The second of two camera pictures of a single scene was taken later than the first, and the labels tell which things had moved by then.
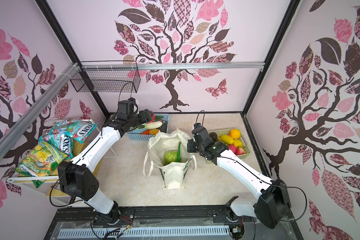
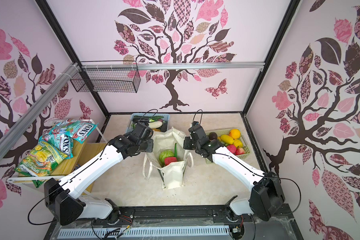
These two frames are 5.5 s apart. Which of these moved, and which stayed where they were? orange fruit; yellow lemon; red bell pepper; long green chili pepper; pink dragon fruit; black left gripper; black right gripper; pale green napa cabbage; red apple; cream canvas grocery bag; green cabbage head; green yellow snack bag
Moved: green cabbage head; long green chili pepper; red bell pepper; black left gripper
Stayed: black right gripper; green yellow snack bag; cream canvas grocery bag; red apple; pale green napa cabbage; yellow lemon; orange fruit; pink dragon fruit
